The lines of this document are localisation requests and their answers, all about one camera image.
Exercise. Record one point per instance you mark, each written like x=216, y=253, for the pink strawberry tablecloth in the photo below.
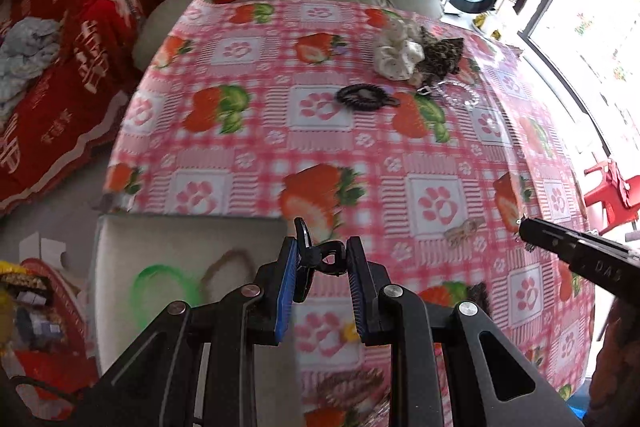
x=250, y=157

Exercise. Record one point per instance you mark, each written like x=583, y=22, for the beige tassel hair clip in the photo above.
x=462, y=231

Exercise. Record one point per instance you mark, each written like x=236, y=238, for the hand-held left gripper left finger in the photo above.
x=286, y=292

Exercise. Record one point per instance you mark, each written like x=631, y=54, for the grey crumpled cloth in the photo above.
x=25, y=57

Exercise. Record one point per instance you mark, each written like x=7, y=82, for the red bag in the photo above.
x=35, y=372

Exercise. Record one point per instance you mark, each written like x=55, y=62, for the red plastic chair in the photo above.
x=605, y=197

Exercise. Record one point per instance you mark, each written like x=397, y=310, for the red printed blanket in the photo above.
x=50, y=132

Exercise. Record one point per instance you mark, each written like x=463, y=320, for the white scrunchie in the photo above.
x=395, y=52

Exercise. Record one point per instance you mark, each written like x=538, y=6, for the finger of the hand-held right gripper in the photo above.
x=545, y=237

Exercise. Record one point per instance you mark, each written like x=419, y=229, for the black claw hair clip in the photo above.
x=320, y=257

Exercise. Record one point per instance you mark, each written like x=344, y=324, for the person's right forearm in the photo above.
x=617, y=367

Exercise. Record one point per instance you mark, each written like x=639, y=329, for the leopard print scrunchie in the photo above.
x=445, y=54

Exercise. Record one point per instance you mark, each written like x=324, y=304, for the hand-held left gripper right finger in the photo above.
x=356, y=292

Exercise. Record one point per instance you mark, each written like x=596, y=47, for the white cardboard box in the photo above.
x=42, y=252

